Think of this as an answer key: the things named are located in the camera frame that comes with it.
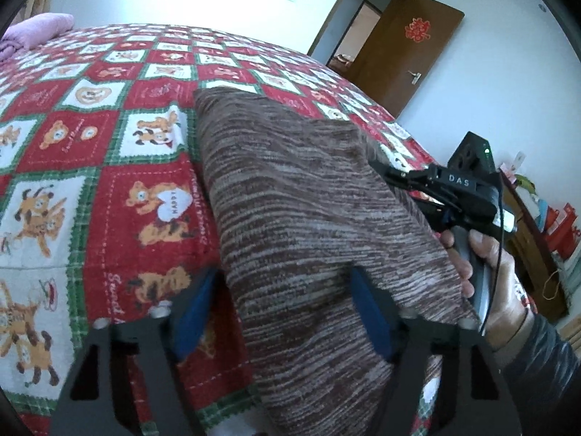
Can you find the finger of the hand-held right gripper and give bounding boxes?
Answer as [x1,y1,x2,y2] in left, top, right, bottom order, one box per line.
[410,190,451,238]
[368,158,432,190]

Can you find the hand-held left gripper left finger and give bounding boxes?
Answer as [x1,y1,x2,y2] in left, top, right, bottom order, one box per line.
[50,267,221,436]

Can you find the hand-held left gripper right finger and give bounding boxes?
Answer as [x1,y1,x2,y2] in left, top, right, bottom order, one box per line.
[349,266,523,436]

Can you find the brown striped knit garment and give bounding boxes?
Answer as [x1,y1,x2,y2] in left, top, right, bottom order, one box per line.
[193,87,478,436]

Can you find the person's right forearm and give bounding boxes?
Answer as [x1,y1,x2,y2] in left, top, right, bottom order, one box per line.
[491,313,581,436]

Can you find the person's right hand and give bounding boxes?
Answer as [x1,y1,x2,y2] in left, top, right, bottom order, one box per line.
[438,228,537,353]

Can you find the wooden cabinet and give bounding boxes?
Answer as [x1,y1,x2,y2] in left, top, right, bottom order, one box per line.
[498,171,571,324]

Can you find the brown wooden door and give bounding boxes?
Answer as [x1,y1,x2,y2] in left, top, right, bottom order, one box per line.
[352,0,466,120]

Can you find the red bags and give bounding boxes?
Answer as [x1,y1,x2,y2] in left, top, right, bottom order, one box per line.
[541,203,581,256]

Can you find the red paper door decoration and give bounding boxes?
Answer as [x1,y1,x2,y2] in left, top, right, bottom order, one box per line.
[405,16,432,42]

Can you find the red checkered bear-print blanket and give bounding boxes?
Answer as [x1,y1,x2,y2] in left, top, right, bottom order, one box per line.
[0,24,455,436]

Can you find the folded purple towel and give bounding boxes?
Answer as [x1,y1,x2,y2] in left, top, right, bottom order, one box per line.
[0,13,76,62]

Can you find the brown wooden door frame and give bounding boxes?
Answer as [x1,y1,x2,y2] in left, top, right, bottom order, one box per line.
[307,0,416,73]

